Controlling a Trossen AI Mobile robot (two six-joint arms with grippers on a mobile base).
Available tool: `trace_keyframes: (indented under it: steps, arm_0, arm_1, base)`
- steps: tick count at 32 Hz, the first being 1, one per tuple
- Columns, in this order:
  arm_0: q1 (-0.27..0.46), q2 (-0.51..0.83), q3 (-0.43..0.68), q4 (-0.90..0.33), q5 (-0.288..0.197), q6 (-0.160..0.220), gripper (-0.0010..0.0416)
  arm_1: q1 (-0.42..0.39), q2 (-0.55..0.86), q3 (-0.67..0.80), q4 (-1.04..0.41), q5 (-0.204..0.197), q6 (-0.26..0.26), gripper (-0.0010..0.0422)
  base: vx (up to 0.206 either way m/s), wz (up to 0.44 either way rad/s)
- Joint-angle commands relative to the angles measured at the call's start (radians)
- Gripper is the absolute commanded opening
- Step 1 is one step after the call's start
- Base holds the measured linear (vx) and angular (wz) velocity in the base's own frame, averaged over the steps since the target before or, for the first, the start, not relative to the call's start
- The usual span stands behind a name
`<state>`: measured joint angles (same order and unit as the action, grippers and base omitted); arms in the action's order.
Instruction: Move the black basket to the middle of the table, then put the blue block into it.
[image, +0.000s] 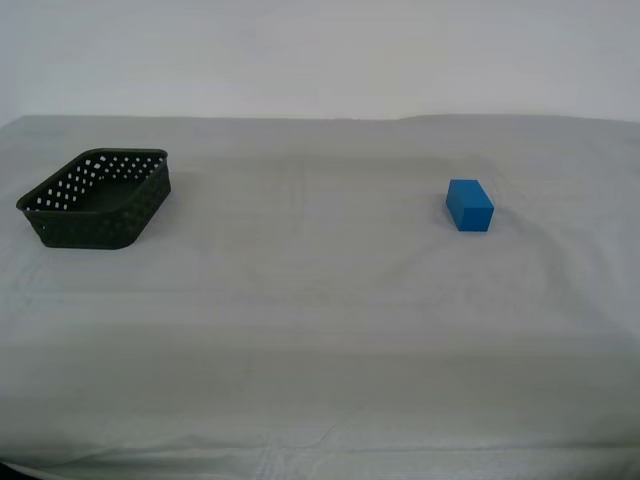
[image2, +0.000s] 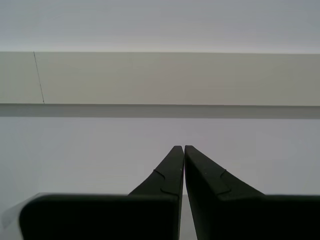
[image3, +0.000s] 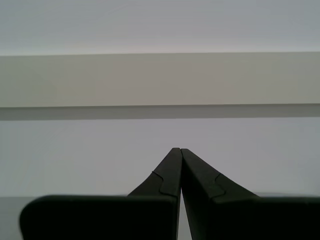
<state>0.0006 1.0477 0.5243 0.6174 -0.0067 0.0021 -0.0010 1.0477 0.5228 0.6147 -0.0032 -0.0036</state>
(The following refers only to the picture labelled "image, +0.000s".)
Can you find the white tablecloth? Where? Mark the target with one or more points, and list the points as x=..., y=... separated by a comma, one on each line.
x=320, y=325

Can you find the blue rectangular block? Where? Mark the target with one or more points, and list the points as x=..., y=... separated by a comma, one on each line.
x=472, y=212

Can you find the black plastic woven basket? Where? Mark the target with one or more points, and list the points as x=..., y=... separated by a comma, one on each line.
x=100, y=225

